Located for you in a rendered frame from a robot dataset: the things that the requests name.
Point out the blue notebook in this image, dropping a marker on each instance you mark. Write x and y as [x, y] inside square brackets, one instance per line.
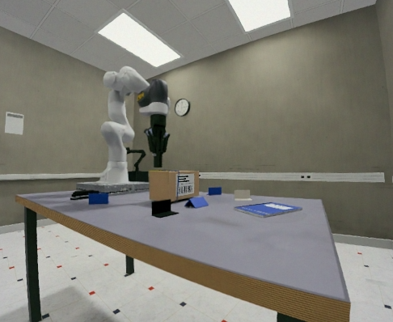
[267, 209]

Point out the tan cardboard box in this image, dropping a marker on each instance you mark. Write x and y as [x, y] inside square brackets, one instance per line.
[164, 185]

